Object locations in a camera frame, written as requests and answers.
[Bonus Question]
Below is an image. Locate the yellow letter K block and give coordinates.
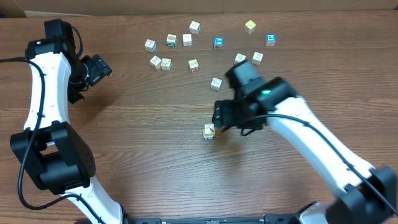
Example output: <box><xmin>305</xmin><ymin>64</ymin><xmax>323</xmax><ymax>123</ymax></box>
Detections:
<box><xmin>203</xmin><ymin>124</ymin><xmax>215</xmax><ymax>138</ymax></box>

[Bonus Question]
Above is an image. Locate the red side L block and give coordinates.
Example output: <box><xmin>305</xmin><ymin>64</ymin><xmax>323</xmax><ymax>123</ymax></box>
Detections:
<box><xmin>210</xmin><ymin>78</ymin><xmax>222</xmax><ymax>91</ymax></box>

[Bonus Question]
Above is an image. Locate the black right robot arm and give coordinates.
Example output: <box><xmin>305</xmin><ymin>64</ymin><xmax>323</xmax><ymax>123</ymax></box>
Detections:
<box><xmin>212</xmin><ymin>60</ymin><xmax>397</xmax><ymax>223</ymax></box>

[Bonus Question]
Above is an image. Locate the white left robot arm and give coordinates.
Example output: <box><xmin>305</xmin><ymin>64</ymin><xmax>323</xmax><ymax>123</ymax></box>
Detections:
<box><xmin>10</xmin><ymin>19</ymin><xmax>129</xmax><ymax>223</ymax></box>

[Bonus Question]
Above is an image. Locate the green side violin block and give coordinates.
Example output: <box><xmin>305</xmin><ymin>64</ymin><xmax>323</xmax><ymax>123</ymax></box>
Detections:
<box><xmin>234</xmin><ymin>53</ymin><xmax>246</xmax><ymax>65</ymax></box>

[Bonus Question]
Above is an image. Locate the red side picture block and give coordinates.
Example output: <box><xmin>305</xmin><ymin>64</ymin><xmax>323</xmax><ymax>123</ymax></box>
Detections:
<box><xmin>251</xmin><ymin>52</ymin><xmax>264</xmax><ymax>65</ymax></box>

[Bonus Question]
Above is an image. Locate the car picture wooden block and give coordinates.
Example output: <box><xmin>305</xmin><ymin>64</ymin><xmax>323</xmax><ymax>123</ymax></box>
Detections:
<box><xmin>144</xmin><ymin>39</ymin><xmax>157</xmax><ymax>52</ymax></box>

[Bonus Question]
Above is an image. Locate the yellow side picture block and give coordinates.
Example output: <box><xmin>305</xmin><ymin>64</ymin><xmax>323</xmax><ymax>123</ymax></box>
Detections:
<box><xmin>150</xmin><ymin>55</ymin><xmax>162</xmax><ymax>70</ymax></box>

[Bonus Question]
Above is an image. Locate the red letter E block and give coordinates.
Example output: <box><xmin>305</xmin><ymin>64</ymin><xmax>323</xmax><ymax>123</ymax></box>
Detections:
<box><xmin>188</xmin><ymin>59</ymin><xmax>199</xmax><ymax>73</ymax></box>

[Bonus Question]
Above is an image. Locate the blue top picture block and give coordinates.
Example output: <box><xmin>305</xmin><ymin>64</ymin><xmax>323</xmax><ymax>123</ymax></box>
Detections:
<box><xmin>213</xmin><ymin>37</ymin><xmax>224</xmax><ymax>49</ymax></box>

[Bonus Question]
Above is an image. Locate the plain white wooden block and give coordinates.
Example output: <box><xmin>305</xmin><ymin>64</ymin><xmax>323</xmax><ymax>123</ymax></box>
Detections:
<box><xmin>161</xmin><ymin>58</ymin><xmax>172</xmax><ymax>71</ymax></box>

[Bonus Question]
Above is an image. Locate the blue top far block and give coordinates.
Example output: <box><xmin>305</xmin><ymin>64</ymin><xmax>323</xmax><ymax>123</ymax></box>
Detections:
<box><xmin>266</xmin><ymin>34</ymin><xmax>276</xmax><ymax>47</ymax></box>

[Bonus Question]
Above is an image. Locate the green letter B block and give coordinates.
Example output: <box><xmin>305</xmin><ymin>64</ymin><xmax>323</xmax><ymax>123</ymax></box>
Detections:
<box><xmin>166</xmin><ymin>34</ymin><xmax>177</xmax><ymax>47</ymax></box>

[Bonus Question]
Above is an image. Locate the yellow top wooden block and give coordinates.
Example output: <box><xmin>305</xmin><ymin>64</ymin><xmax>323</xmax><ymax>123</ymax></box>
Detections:
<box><xmin>244</xmin><ymin>20</ymin><xmax>256</xmax><ymax>34</ymax></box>

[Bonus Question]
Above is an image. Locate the ice cream picture block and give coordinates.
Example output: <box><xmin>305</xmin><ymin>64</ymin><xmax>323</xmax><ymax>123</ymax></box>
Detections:
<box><xmin>182</xmin><ymin>34</ymin><xmax>193</xmax><ymax>47</ymax></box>

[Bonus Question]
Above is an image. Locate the far white wooden block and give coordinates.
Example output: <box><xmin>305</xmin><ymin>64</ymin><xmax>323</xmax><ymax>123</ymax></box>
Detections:
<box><xmin>189</xmin><ymin>21</ymin><xmax>200</xmax><ymax>35</ymax></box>

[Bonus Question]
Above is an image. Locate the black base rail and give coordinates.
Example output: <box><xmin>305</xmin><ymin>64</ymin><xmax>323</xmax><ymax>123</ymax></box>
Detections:
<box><xmin>124</xmin><ymin>213</ymin><xmax>300</xmax><ymax>224</ymax></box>

